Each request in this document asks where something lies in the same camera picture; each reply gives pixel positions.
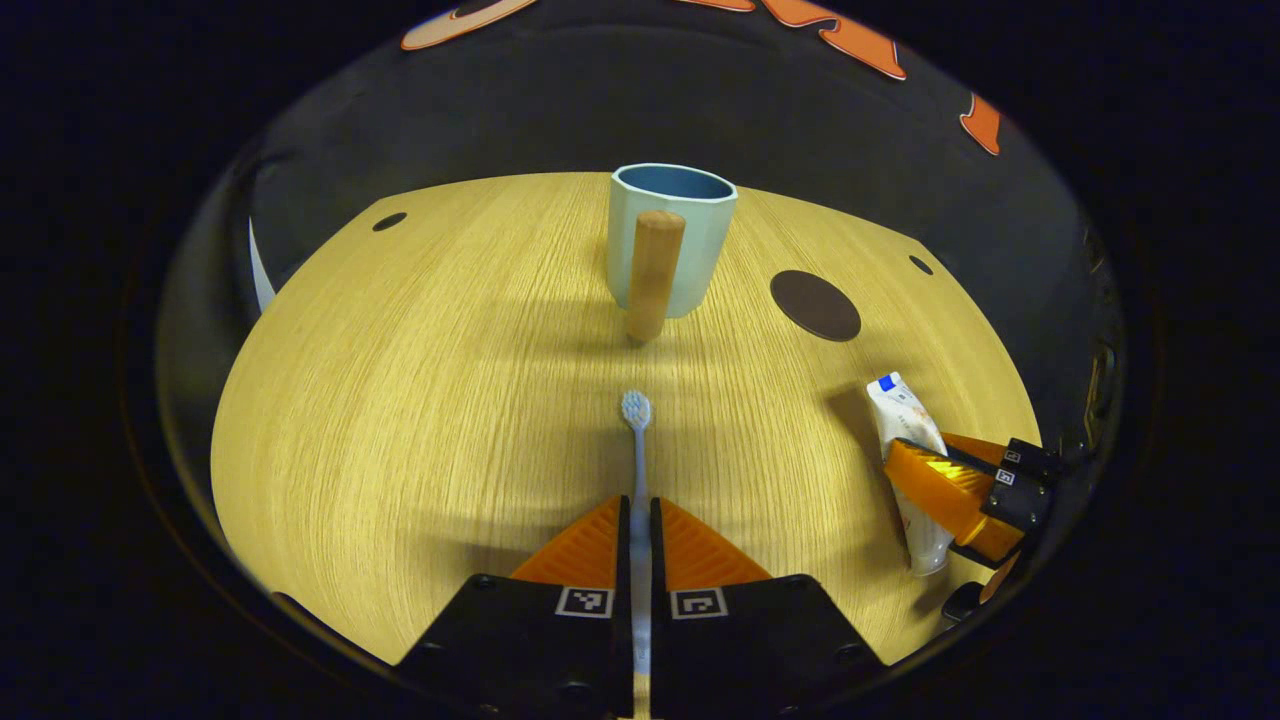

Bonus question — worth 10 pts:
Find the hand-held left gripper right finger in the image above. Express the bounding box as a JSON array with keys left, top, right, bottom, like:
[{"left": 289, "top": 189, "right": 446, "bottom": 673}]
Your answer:
[{"left": 650, "top": 497, "right": 888, "bottom": 720}]

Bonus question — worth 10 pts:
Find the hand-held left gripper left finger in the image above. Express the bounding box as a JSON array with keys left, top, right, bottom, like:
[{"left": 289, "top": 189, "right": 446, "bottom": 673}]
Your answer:
[{"left": 395, "top": 495, "right": 634, "bottom": 720}]

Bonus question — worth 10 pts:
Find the white toothpaste tube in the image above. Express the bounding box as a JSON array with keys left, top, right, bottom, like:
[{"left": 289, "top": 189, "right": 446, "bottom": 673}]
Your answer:
[{"left": 866, "top": 372, "right": 956, "bottom": 578}]

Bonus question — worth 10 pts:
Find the dark brown round coaster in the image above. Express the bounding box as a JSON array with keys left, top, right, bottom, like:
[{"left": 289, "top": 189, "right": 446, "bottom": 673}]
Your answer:
[{"left": 770, "top": 270, "right": 862, "bottom": 343}]

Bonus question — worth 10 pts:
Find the light blue toothbrush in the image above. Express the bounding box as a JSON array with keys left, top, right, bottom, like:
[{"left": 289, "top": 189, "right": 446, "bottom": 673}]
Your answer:
[{"left": 620, "top": 390, "right": 653, "bottom": 681}]

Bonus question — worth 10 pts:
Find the pale blue cup wooden handle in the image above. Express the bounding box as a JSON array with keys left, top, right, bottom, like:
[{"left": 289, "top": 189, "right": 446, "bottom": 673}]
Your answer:
[{"left": 606, "top": 163, "right": 739, "bottom": 344}]

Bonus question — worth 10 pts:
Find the black backdrop cloth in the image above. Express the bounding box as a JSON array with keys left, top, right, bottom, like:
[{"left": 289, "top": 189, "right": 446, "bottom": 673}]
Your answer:
[{"left": 230, "top": 0, "right": 1111, "bottom": 331}]

